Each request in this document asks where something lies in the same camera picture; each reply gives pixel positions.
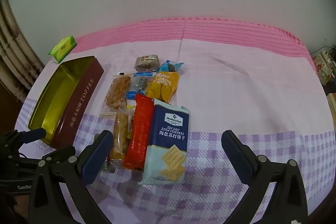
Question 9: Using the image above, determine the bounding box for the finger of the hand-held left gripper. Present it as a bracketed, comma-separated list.
[18, 128, 47, 142]
[39, 145, 76, 162]

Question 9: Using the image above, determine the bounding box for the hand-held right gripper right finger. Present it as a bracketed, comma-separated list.
[221, 130, 309, 224]

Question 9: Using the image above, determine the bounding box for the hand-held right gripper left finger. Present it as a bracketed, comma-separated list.
[28, 130, 114, 224]

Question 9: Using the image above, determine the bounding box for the long golden pastry packet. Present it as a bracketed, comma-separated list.
[101, 106, 135, 173]

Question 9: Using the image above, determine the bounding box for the red snack packet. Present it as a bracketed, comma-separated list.
[123, 93, 154, 171]

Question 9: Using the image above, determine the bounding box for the maroon tin box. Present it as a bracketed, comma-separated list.
[28, 55, 105, 149]

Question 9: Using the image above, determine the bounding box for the twisted fried dough packet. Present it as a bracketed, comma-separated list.
[99, 72, 132, 117]

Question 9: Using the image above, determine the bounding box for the blue cracker packet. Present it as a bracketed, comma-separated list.
[137, 98, 191, 186]

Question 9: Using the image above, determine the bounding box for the clear candy with blue ends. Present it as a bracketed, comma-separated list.
[126, 72, 155, 101]

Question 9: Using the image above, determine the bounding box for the yellow snack packet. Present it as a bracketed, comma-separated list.
[145, 71, 180, 104]

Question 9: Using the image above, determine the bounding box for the brown nut candy bar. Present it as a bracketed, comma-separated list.
[135, 55, 160, 73]

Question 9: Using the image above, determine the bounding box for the dark wooden cabinet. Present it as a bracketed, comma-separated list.
[0, 77, 22, 135]

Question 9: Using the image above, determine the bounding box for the pink checked bed sheet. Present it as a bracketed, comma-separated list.
[14, 15, 336, 224]

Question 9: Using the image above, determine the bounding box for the green tissue pack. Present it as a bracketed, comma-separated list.
[48, 35, 77, 64]

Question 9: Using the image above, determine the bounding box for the floral bag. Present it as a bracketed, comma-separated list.
[314, 49, 336, 86]

